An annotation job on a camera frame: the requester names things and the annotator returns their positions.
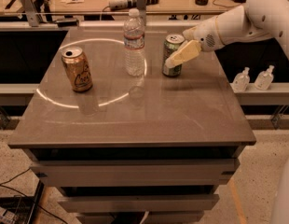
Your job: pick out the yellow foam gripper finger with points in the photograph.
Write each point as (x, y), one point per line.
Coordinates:
(190, 34)
(188, 51)

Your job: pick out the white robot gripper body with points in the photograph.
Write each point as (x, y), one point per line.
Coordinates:
(205, 36)

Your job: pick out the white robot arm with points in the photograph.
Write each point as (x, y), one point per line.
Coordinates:
(255, 20)

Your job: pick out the orange soda can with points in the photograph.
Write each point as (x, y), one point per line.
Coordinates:
(76, 66)

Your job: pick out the clear plastic water bottle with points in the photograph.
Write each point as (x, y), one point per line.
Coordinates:
(134, 43)

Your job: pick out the small clear sanitizer bottle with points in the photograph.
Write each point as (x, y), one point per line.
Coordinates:
(241, 80)

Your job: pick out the white power strip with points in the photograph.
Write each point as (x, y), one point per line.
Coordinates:
(123, 4)

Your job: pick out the grey drawer cabinet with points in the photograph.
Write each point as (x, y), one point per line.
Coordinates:
(149, 144)

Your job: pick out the black box on floor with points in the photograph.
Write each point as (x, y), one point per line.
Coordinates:
(23, 207)

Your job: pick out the grey metal bracket middle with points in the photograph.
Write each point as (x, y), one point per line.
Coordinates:
(141, 6)

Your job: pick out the grey metal bracket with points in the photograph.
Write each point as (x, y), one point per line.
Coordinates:
(141, 6)
(30, 12)

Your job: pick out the grey metal bracket left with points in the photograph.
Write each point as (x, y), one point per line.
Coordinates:
(30, 12)

